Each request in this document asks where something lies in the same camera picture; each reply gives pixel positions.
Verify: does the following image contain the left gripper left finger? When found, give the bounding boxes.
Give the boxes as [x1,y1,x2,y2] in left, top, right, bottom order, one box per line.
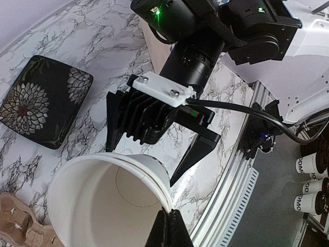
[145,208,174,247]

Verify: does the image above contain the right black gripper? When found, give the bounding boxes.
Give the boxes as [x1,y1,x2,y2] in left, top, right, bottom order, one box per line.
[105,75,221,187]

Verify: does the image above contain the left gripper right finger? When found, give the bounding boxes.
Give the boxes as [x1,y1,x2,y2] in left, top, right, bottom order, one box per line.
[171,209,194,247]

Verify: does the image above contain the white paper cup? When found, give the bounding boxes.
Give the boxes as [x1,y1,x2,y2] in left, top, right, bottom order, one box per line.
[47,153,173,246]

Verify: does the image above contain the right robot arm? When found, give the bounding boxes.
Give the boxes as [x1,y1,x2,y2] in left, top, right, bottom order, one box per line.
[106,1,328,184]

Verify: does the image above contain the blue checkered paper bag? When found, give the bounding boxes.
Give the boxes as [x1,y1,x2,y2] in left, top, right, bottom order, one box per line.
[139,1,229,74]

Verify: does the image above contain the black floral square plate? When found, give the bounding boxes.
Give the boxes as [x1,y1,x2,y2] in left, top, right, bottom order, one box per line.
[1,56,94,150]

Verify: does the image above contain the spare branded paper cups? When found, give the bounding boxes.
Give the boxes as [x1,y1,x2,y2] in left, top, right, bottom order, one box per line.
[294,139,328,216]

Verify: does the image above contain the brown cardboard cup carrier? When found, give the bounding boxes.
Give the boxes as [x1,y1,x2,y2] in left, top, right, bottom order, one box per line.
[1,192,63,246]

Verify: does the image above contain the aluminium front rail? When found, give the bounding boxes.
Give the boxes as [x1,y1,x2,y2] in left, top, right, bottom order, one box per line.
[190,79,281,247]

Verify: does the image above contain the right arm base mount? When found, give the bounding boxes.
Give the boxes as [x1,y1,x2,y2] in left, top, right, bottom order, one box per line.
[240,100,283,160]

